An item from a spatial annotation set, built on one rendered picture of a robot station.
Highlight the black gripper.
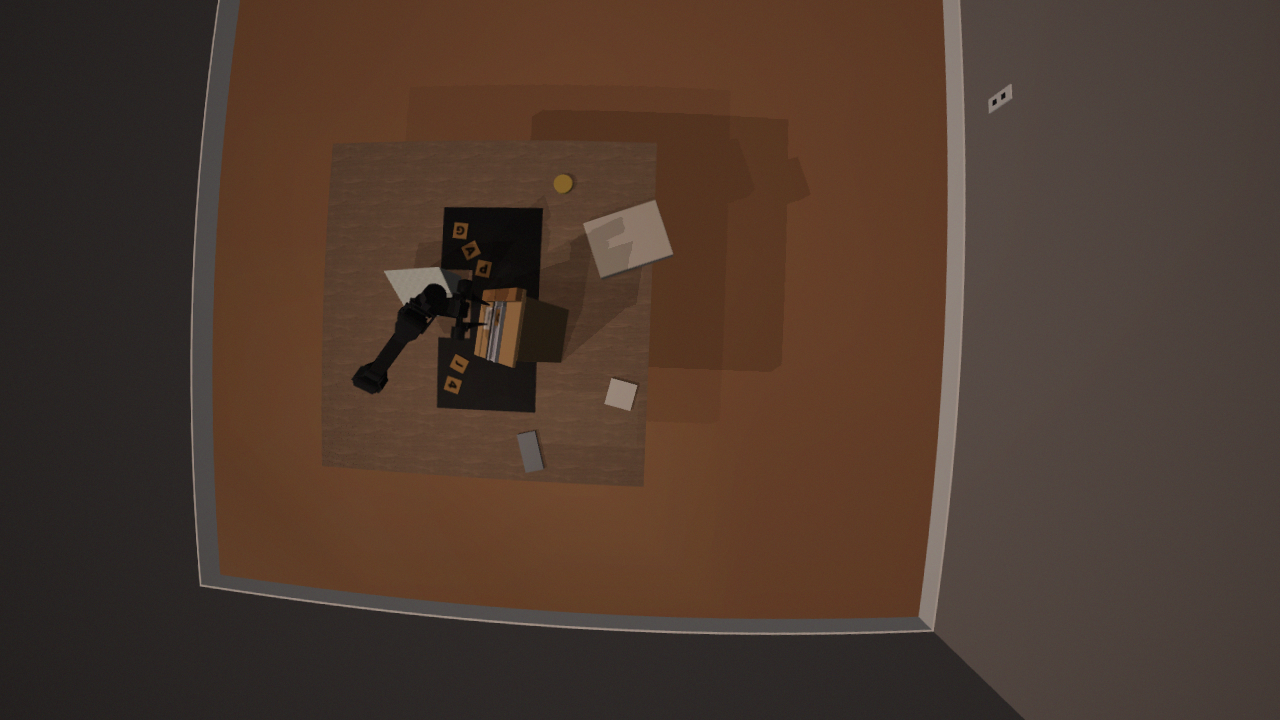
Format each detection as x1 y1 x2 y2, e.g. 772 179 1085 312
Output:
436 279 490 340

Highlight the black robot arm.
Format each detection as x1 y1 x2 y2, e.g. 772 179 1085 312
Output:
351 283 470 395

